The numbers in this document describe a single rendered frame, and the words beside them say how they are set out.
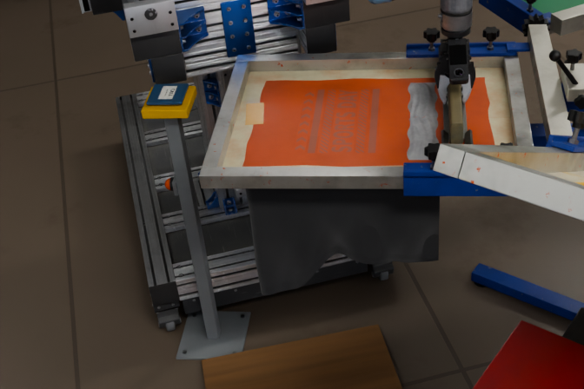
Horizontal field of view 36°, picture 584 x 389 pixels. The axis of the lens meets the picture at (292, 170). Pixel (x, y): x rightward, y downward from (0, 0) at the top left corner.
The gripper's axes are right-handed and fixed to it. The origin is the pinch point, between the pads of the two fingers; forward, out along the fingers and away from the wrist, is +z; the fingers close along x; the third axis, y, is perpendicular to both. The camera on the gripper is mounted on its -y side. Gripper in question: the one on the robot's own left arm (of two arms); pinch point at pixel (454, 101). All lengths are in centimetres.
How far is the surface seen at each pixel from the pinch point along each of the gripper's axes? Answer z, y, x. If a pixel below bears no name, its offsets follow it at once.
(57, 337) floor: 101, 10, 133
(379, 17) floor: 100, 244, 30
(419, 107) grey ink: 4.6, 4.4, 8.8
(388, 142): 5.4, -10.6, 16.3
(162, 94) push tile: 4, 11, 79
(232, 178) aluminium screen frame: 3, -29, 53
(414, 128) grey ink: 4.6, -5.7, 9.8
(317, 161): 5.4, -18.3, 33.4
